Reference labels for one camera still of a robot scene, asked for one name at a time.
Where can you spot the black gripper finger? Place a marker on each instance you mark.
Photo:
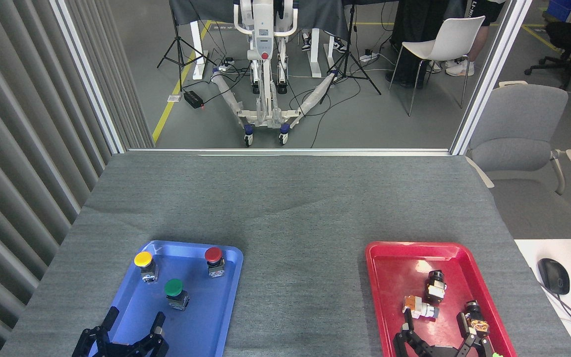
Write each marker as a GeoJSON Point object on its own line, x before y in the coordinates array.
{"type": "Point", "coordinates": [154, 337]}
{"type": "Point", "coordinates": [471, 338]}
{"type": "Point", "coordinates": [409, 339]}
{"type": "Point", "coordinates": [98, 333]}

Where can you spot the green push button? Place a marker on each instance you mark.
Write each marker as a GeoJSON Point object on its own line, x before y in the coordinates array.
{"type": "Point", "coordinates": [174, 289]}

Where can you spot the yellow push button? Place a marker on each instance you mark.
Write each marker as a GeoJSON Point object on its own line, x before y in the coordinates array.
{"type": "Point", "coordinates": [144, 263]}

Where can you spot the red push button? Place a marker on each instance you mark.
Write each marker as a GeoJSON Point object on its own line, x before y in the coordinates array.
{"type": "Point", "coordinates": [214, 259]}

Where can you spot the blue plastic tray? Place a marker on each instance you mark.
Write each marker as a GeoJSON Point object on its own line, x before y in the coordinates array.
{"type": "Point", "coordinates": [186, 317]}

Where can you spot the red plastic tray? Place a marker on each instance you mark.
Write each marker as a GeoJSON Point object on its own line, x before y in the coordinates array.
{"type": "Point", "coordinates": [404, 282]}

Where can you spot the white side table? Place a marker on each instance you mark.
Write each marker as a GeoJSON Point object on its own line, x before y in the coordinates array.
{"type": "Point", "coordinates": [570, 317]}

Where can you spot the black computer mouse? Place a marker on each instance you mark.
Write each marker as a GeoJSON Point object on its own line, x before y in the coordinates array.
{"type": "Point", "coordinates": [553, 275]}

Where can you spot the grey table mat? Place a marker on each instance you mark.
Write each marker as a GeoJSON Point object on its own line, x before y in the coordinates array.
{"type": "Point", "coordinates": [295, 208]}

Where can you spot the grey slatted panel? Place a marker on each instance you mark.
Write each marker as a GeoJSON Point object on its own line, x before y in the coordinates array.
{"type": "Point", "coordinates": [23, 148]}

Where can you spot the grey office chair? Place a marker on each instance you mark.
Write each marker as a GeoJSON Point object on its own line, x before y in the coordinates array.
{"type": "Point", "coordinates": [518, 129]}

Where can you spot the black power box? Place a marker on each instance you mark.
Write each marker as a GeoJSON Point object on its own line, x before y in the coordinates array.
{"type": "Point", "coordinates": [193, 99]}

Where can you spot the white power strip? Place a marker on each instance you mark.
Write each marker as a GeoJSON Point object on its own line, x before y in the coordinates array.
{"type": "Point", "coordinates": [369, 56]}
{"type": "Point", "coordinates": [226, 65]}

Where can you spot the black tripod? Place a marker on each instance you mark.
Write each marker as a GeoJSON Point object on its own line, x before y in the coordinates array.
{"type": "Point", "coordinates": [180, 49]}
{"type": "Point", "coordinates": [349, 54]}

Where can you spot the white table leg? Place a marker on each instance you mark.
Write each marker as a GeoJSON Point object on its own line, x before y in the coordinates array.
{"type": "Point", "coordinates": [315, 52]}
{"type": "Point", "coordinates": [198, 49]}

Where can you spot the white plastic chair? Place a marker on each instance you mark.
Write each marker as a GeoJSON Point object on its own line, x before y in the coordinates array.
{"type": "Point", "coordinates": [444, 42]}

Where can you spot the white stand on wheels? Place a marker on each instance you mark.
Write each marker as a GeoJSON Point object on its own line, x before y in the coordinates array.
{"type": "Point", "coordinates": [264, 59]}

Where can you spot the person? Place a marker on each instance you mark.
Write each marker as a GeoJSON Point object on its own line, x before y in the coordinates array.
{"type": "Point", "coordinates": [409, 29]}
{"type": "Point", "coordinates": [479, 34]}
{"type": "Point", "coordinates": [307, 42]}

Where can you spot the black office chair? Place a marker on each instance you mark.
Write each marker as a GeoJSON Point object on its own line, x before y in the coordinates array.
{"type": "Point", "coordinates": [570, 37]}

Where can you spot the dark table cloth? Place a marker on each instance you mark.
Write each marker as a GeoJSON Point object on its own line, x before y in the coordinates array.
{"type": "Point", "coordinates": [315, 15]}

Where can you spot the blue storage bin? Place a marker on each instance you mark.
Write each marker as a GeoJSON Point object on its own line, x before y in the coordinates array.
{"type": "Point", "coordinates": [561, 9]}

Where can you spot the black and orange switch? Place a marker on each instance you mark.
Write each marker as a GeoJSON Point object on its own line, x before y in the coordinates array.
{"type": "Point", "coordinates": [477, 320]}

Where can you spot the white and orange switch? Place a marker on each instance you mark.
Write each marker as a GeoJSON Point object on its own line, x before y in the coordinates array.
{"type": "Point", "coordinates": [418, 307]}

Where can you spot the black knob switch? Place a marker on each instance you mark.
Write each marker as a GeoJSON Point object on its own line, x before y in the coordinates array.
{"type": "Point", "coordinates": [434, 286]}

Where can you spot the silver frame post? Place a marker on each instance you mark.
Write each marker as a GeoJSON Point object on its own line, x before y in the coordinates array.
{"type": "Point", "coordinates": [89, 79]}
{"type": "Point", "coordinates": [491, 74]}

